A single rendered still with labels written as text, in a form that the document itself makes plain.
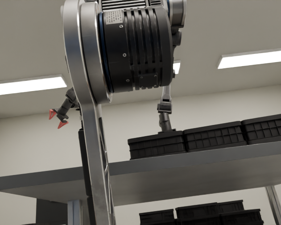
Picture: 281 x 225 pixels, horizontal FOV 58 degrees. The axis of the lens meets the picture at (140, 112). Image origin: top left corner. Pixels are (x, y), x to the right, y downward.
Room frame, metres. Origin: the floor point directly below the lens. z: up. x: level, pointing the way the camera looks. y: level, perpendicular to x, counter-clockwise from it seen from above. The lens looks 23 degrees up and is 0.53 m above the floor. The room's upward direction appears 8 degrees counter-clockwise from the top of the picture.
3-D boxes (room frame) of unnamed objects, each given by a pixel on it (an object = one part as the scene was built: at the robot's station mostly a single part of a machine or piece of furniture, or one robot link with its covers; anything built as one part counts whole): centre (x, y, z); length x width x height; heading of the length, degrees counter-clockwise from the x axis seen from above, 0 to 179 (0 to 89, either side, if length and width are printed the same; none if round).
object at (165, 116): (1.36, -0.13, 1.04); 0.07 x 0.06 x 0.07; 1
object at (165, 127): (1.35, -0.13, 0.98); 0.10 x 0.07 x 0.07; 82
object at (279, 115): (1.41, -0.68, 0.92); 0.40 x 0.30 x 0.02; 174
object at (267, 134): (1.41, -0.68, 0.87); 0.40 x 0.30 x 0.11; 174
